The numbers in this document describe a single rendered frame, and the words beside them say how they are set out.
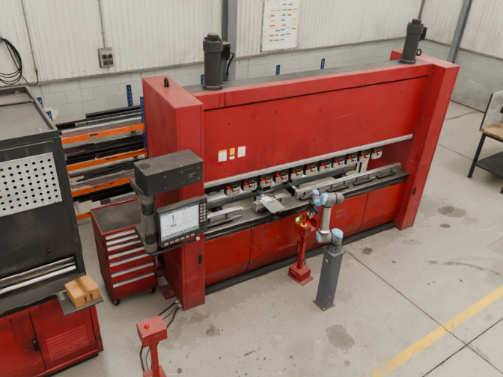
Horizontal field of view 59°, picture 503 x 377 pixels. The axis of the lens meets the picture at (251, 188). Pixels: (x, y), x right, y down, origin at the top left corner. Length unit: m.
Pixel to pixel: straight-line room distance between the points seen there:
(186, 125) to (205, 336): 2.17
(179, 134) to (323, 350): 2.55
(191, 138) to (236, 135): 0.61
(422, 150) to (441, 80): 0.90
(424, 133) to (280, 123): 2.12
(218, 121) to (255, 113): 0.39
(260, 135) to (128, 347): 2.44
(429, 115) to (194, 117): 3.12
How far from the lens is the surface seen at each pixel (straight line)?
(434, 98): 5.74
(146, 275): 4.89
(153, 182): 3.44
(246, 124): 4.26
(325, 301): 5.00
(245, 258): 5.02
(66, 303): 3.83
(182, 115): 3.68
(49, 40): 7.74
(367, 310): 5.21
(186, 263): 4.51
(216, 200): 4.85
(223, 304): 5.00
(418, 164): 6.03
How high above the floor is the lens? 3.60
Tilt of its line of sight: 31 degrees down
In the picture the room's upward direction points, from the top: 3 degrees clockwise
